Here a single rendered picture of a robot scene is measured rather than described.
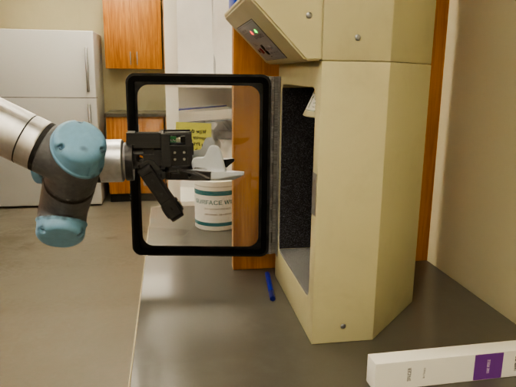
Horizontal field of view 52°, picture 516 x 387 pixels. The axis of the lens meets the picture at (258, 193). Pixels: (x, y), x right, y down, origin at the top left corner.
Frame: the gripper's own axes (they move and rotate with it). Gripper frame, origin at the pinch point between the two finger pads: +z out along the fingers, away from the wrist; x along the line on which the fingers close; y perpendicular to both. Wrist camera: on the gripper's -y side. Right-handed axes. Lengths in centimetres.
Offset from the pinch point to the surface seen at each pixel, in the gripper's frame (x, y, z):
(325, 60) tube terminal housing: -14.7, 19.3, 11.4
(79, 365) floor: 148, -122, -59
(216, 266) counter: 24.6, -27.8, -2.2
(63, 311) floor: 212, -122, -78
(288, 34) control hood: -14.8, 22.9, 5.4
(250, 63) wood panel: 22.2, 19.4, 5.4
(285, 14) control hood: -14.8, 25.7, 4.9
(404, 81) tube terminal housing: -10.3, 16.2, 26.2
